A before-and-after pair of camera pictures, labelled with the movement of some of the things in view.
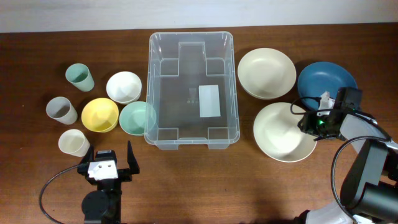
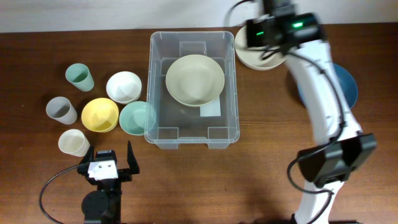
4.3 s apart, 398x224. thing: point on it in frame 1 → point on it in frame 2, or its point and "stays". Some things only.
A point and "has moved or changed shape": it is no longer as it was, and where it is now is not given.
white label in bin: (209, 101) stays
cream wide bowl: (277, 131) → (194, 80)
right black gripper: (306, 126) → (251, 25)
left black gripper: (125, 174) stays
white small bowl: (124, 87) stays
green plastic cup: (80, 76) stays
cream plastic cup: (72, 142) stays
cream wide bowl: (267, 73) has moved or changed shape
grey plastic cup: (60, 108) stays
